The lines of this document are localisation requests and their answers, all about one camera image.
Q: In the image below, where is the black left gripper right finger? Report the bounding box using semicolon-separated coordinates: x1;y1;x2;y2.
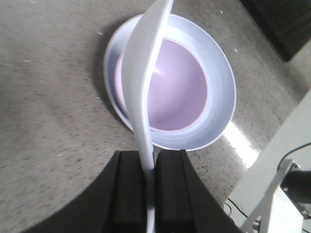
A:
155;150;241;233

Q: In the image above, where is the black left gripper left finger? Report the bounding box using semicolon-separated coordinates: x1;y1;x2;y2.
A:
26;151;147;233

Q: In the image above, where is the purple plastic bowl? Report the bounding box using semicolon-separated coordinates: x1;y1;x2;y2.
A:
114;38;208;133

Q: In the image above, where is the light blue plastic spoon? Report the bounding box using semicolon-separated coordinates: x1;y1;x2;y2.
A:
121;0;173;233

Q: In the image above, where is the black induction cooktop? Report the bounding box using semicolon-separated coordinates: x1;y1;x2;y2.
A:
240;0;311;62

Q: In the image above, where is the white metal robot frame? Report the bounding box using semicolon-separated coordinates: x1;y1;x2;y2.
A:
228;92;311;233

